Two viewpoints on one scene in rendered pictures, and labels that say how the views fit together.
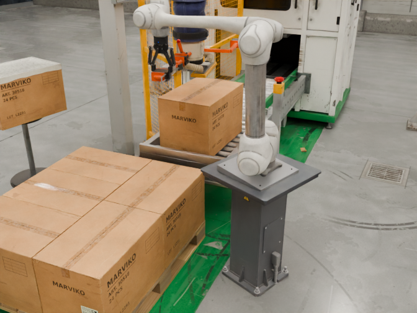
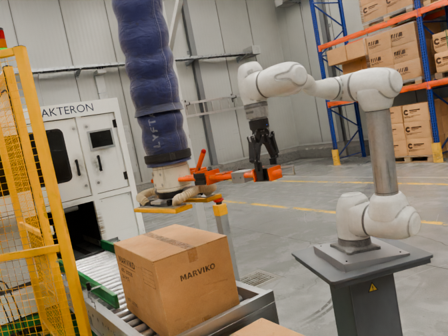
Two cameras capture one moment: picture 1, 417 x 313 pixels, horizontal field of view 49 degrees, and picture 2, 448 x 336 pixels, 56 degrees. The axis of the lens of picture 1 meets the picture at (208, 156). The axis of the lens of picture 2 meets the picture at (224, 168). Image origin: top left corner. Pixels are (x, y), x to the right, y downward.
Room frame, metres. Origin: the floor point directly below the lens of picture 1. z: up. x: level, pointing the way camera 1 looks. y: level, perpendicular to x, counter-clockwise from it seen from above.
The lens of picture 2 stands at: (1.75, 1.69, 1.48)
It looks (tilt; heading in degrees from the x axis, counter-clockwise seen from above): 5 degrees down; 303
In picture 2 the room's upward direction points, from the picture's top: 11 degrees counter-clockwise
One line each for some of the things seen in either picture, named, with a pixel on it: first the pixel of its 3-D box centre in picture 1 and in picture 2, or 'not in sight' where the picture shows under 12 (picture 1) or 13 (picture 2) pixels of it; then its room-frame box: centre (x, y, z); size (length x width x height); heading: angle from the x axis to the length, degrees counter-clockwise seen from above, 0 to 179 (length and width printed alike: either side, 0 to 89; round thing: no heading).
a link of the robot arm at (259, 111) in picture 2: (160, 30); (257, 111); (2.47, 0.25, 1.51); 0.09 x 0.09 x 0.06
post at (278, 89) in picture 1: (274, 146); (233, 278); (3.24, -0.51, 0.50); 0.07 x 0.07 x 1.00; 67
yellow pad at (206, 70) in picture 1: (204, 67); (191, 195); (3.03, 0.03, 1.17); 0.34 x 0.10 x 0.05; 167
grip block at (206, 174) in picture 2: (179, 59); (207, 177); (2.81, 0.18, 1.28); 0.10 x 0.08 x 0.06; 77
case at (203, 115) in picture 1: (202, 115); (173, 275); (3.24, 0.04, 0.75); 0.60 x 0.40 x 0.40; 154
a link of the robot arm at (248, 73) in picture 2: (158, 9); (254, 83); (2.46, 0.26, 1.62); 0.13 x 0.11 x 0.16; 160
